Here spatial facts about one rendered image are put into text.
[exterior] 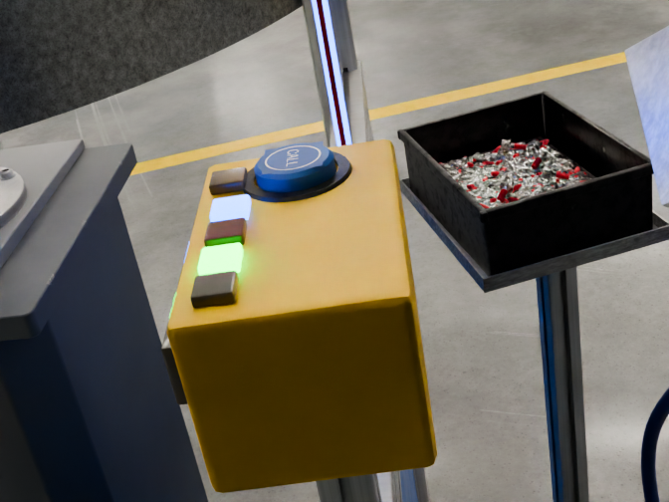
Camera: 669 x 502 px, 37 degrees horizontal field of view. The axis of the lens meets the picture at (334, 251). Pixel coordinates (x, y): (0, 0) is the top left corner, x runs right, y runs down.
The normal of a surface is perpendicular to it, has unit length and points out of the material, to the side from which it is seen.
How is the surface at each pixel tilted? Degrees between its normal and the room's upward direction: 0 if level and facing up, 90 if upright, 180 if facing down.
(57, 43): 90
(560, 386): 90
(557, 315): 90
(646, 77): 55
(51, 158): 1
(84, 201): 0
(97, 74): 90
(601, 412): 0
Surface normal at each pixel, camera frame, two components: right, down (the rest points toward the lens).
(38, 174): -0.16, -0.87
